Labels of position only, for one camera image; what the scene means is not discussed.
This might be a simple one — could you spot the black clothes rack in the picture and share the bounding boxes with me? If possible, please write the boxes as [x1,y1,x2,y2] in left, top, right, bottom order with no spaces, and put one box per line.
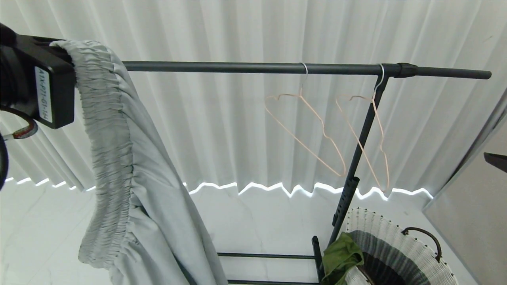
[122,61,492,285]

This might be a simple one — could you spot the pink clothes hanger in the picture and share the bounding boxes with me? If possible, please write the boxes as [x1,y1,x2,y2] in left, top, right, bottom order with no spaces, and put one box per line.
[265,63,347,177]
[336,63,390,192]

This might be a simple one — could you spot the green garment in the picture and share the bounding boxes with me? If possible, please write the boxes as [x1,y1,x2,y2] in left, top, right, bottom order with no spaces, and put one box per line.
[321,232,365,285]

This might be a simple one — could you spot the white laundry basket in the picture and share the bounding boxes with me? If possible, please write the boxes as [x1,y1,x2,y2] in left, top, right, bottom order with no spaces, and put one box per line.
[344,207,460,285]

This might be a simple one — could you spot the pale grey shorts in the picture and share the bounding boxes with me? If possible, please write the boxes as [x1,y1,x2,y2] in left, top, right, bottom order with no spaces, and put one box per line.
[51,39,228,285]

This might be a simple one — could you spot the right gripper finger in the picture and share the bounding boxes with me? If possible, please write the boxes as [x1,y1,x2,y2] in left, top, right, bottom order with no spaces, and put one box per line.
[484,152,507,174]

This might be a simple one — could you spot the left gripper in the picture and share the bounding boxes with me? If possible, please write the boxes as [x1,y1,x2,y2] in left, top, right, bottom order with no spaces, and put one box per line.
[0,23,76,130]

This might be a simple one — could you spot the white curtain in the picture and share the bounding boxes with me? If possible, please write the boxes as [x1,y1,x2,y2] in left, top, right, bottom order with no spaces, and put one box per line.
[0,0,507,198]

